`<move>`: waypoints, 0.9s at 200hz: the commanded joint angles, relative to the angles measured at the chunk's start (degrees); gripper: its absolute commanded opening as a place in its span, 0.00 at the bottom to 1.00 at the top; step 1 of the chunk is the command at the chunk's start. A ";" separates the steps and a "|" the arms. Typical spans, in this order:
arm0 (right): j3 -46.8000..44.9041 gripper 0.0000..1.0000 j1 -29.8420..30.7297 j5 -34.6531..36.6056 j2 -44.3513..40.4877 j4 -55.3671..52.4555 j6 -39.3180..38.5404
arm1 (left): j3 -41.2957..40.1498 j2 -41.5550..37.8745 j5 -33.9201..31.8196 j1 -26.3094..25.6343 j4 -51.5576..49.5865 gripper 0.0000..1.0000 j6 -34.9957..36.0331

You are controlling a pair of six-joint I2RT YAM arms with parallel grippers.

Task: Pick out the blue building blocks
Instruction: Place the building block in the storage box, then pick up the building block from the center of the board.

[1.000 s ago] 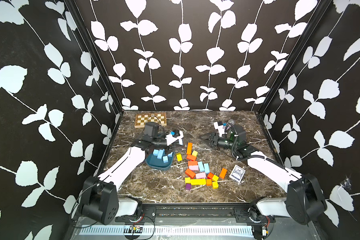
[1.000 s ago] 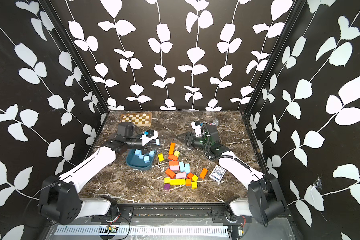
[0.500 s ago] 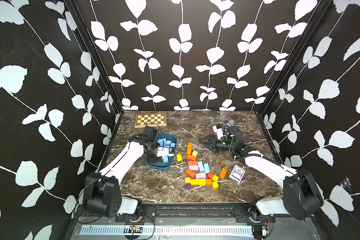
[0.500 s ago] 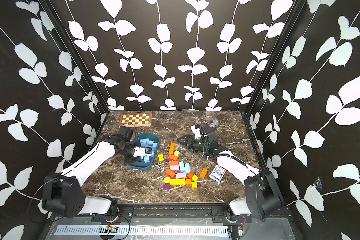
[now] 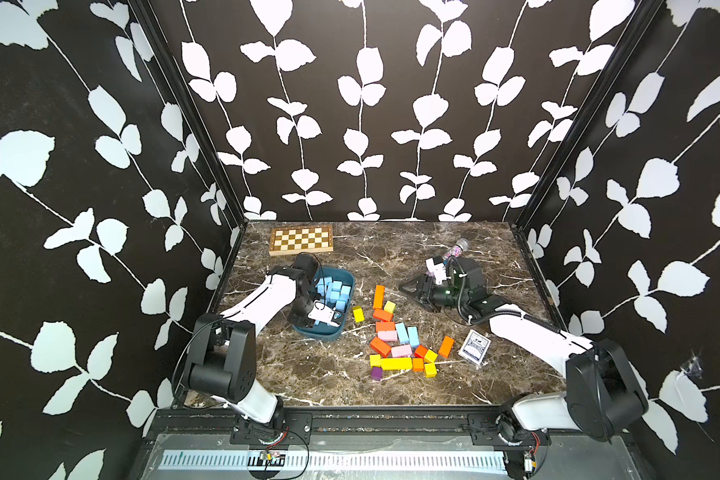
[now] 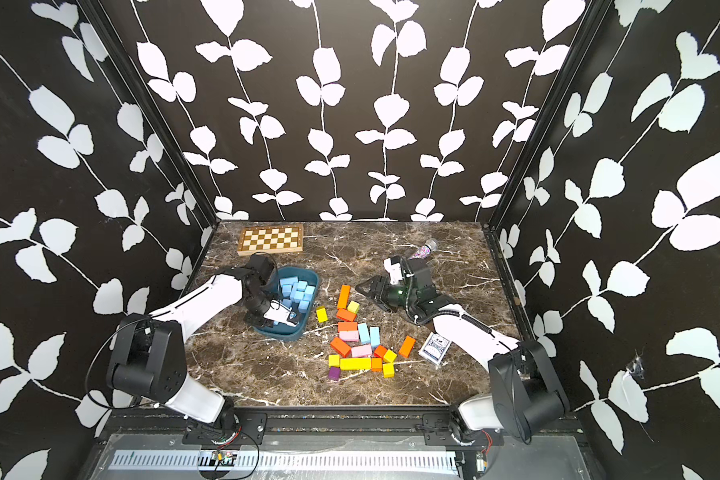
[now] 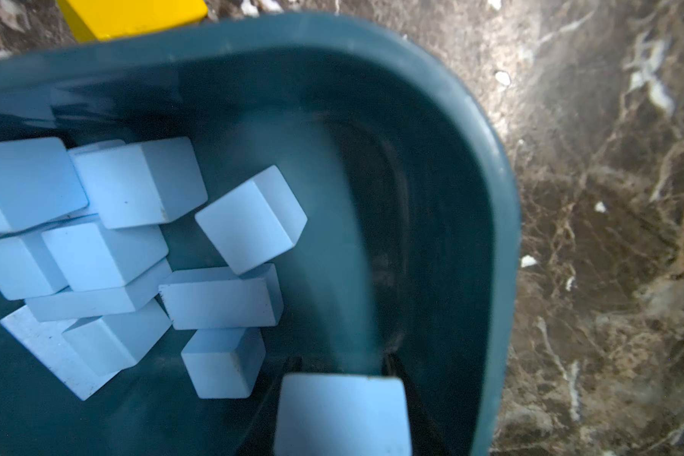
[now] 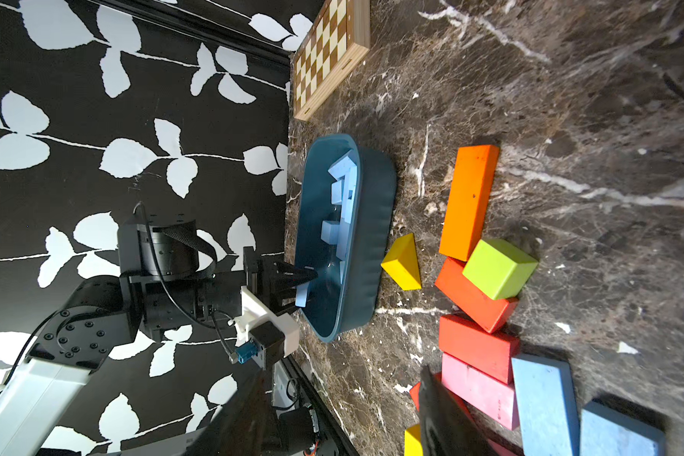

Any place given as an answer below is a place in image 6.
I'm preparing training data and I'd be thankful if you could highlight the blue playing card deck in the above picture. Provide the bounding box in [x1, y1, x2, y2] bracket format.
[419, 332, 452, 368]

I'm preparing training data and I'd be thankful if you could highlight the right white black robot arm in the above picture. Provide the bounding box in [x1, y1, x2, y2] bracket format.
[356, 256, 570, 443]

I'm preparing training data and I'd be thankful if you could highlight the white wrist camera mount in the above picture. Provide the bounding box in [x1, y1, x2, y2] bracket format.
[263, 301, 298, 327]

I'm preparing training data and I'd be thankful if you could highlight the purple glitter microphone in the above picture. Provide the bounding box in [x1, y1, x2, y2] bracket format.
[409, 239, 438, 259]

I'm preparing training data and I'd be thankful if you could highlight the small yellow block left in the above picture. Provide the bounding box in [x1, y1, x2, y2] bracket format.
[315, 307, 328, 324]

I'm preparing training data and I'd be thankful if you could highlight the long yellow block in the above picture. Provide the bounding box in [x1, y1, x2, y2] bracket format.
[339, 358, 373, 371]

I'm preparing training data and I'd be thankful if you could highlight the wooden chess board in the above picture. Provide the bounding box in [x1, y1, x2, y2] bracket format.
[237, 224, 304, 256]

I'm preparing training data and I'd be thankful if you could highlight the black front rail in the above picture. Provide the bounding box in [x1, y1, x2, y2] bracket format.
[105, 405, 584, 449]

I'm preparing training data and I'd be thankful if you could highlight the long orange block upper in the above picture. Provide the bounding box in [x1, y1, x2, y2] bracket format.
[337, 285, 351, 310]

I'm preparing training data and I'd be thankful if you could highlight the dark teal plastic tray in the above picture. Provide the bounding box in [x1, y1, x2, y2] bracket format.
[254, 266, 320, 341]

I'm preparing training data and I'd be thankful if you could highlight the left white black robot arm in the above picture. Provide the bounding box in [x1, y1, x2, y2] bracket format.
[106, 254, 296, 424]

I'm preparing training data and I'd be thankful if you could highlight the orange red block lower left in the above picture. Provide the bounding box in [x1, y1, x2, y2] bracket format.
[330, 337, 352, 358]

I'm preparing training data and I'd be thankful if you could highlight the purple cube block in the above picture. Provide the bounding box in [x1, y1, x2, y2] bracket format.
[328, 367, 341, 381]

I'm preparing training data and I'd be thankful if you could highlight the orange block right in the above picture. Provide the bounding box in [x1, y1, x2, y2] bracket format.
[398, 336, 415, 358]

